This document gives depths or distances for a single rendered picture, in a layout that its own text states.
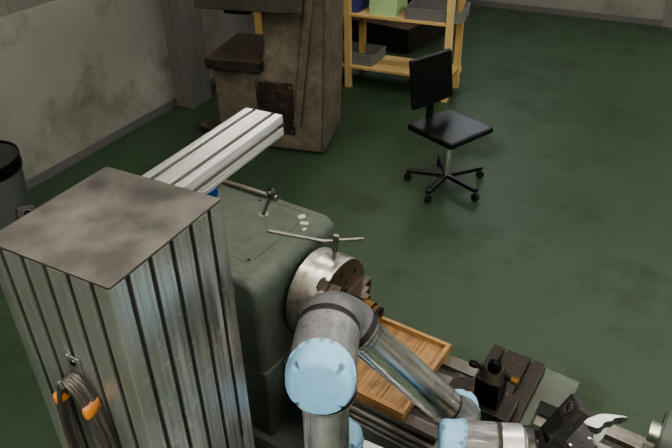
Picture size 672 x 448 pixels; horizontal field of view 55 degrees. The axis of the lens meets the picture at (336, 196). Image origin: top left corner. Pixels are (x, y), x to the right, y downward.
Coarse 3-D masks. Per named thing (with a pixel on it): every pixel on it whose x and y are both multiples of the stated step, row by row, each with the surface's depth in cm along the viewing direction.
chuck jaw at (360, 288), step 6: (360, 276) 231; (366, 276) 230; (354, 282) 228; (360, 282) 228; (366, 282) 228; (354, 288) 226; (360, 288) 226; (366, 288) 225; (354, 294) 223; (360, 294) 223; (366, 294) 223
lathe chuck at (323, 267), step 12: (312, 264) 217; (324, 264) 216; (336, 264) 216; (348, 264) 220; (360, 264) 228; (312, 276) 214; (324, 276) 213; (336, 276) 215; (348, 276) 223; (300, 288) 214; (312, 288) 212; (348, 288) 226; (300, 300) 213
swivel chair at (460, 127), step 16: (448, 48) 472; (416, 64) 455; (432, 64) 464; (448, 64) 474; (416, 80) 459; (432, 80) 469; (448, 80) 479; (416, 96) 464; (432, 96) 474; (448, 96) 484; (432, 112) 486; (448, 112) 490; (416, 128) 469; (432, 128) 468; (448, 128) 467; (464, 128) 466; (480, 128) 466; (448, 144) 448; (448, 160) 484; (448, 176) 490; (480, 176) 504
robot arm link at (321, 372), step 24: (312, 312) 113; (336, 312) 112; (312, 336) 107; (336, 336) 108; (288, 360) 107; (312, 360) 103; (336, 360) 104; (288, 384) 105; (312, 384) 105; (336, 384) 104; (312, 408) 107; (336, 408) 106; (312, 432) 115; (336, 432) 115
